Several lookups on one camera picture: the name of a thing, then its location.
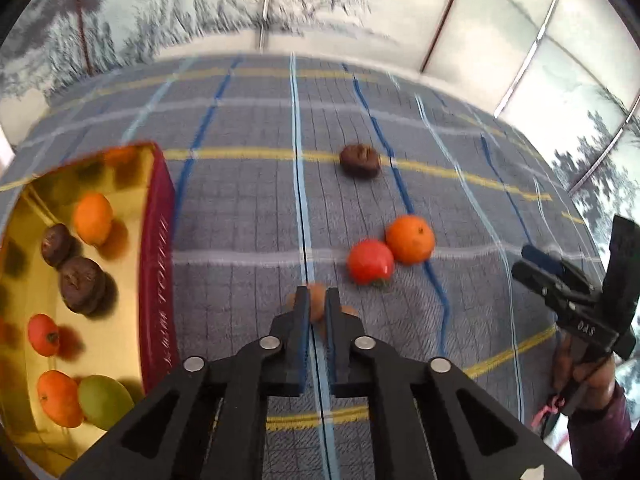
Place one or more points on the green mango in box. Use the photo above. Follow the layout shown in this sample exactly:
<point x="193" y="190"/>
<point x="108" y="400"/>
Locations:
<point x="103" y="400"/>

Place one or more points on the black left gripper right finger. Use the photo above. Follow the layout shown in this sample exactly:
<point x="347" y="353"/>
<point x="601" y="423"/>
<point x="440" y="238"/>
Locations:
<point x="429" y="420"/>

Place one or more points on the landscape painted folding screen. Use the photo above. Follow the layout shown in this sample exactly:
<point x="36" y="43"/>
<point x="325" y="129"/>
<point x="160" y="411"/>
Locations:
<point x="564" y="73"/>

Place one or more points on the dark brown mangosteen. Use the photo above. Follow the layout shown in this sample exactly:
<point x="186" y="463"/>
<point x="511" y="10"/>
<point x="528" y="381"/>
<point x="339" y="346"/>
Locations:
<point x="360" y="161"/>

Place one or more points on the person's right hand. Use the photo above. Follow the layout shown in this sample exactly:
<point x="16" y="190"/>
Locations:
<point x="598" y="376"/>

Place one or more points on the orange tangerine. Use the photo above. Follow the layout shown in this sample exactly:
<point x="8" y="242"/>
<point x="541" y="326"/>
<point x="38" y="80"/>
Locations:
<point x="410" y="239"/>
<point x="58" y="397"/>

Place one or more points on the dark mangosteen in box front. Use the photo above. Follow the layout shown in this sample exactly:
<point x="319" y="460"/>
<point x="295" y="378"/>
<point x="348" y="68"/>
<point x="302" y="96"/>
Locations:
<point x="82" y="284"/>

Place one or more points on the orange kumquat in box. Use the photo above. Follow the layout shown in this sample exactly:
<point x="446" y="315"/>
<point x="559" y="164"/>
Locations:
<point x="93" y="217"/>

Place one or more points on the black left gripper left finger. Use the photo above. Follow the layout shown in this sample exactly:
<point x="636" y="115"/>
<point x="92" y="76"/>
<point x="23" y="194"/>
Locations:
<point x="207" y="419"/>

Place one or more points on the orange tangerine in box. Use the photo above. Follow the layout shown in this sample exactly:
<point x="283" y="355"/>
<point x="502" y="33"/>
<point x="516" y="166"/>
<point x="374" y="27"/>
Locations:
<point x="58" y="397"/>

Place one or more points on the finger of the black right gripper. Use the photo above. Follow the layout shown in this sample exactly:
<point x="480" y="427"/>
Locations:
<point x="566" y="272"/>
<point x="555" y="293"/>

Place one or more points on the maroon right sleeve forearm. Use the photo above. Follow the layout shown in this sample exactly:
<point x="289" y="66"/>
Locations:
<point x="603" y="444"/>

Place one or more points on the brown longan fruit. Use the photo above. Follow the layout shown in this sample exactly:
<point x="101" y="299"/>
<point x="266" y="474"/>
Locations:
<point x="317" y="303"/>

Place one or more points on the red tomato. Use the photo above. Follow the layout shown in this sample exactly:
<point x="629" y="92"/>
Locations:
<point x="43" y="335"/>
<point x="370" y="262"/>

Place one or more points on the dark mangosteen in box back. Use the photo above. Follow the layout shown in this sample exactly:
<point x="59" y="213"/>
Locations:
<point x="56" y="244"/>

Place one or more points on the grey plaid tablecloth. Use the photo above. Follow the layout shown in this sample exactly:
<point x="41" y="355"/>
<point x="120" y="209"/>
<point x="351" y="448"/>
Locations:
<point x="262" y="205"/>

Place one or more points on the red tomato in box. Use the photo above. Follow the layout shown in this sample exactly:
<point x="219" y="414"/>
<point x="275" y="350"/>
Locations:
<point x="43" y="335"/>

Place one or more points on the red gold tin box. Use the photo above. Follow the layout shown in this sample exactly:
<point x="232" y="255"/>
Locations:
<point x="123" y="330"/>

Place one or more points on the dark mangosteen in box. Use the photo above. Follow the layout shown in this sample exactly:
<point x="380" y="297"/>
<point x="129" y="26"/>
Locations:
<point x="56" y="244"/>
<point x="82" y="284"/>

